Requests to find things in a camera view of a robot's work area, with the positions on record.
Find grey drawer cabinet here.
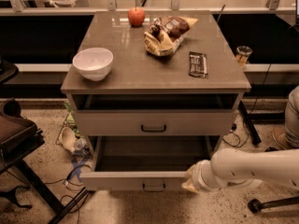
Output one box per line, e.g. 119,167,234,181
62,11,250,149

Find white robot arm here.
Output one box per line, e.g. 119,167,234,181
181,148,299,193

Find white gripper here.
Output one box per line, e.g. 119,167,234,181
181,160,223,193

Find plastic cup with drink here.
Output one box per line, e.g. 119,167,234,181
235,46,252,67

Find trash pile on floor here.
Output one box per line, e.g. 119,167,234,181
56,102,90,157

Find black floor cables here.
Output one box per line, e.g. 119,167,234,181
43,163,94,224

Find black chair at left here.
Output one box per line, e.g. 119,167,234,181
0,60,94,224

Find yellow brown chip bag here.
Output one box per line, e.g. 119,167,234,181
144,16,198,57

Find white bowl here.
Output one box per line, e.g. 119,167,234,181
72,48,114,81

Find drawer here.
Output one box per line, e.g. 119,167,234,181
73,93,237,136
80,135,221,192

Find office chair base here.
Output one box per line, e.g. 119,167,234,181
247,147,299,214

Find red apple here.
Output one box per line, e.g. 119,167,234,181
127,7,145,27

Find black snack bar wrapper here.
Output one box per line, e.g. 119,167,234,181
189,51,208,78

